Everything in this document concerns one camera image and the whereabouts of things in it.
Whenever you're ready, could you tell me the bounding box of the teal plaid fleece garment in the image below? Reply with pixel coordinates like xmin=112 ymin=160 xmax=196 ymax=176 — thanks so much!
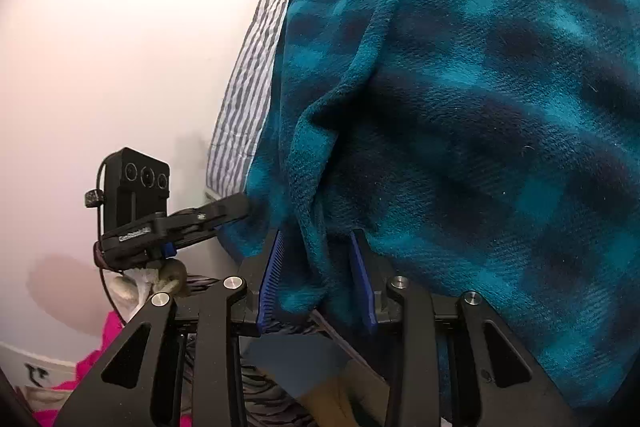
xmin=220 ymin=0 xmax=640 ymax=413

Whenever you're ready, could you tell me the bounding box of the pink cloth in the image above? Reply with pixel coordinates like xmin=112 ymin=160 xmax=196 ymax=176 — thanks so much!
xmin=31 ymin=311 xmax=127 ymax=427

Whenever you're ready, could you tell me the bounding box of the person's left hand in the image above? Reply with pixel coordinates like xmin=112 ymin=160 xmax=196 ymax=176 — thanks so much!
xmin=157 ymin=260 xmax=190 ymax=300

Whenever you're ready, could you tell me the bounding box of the grey white striped quilt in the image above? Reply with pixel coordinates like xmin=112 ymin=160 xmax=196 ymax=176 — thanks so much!
xmin=205 ymin=0 xmax=308 ymax=202

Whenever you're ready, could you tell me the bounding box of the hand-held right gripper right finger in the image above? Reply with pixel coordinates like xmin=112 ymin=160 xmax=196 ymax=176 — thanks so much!
xmin=349 ymin=229 xmax=573 ymax=427

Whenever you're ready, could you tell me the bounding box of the zebra striped cloth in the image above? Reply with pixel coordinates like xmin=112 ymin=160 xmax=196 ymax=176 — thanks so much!
xmin=180 ymin=274 xmax=313 ymax=427

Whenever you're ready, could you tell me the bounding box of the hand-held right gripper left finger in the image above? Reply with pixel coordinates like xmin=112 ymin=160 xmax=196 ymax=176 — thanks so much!
xmin=52 ymin=228 xmax=288 ymax=427

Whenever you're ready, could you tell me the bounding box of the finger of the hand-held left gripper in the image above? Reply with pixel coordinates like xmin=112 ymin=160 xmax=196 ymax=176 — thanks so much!
xmin=156 ymin=192 xmax=252 ymax=240
xmin=161 ymin=224 xmax=223 ymax=259

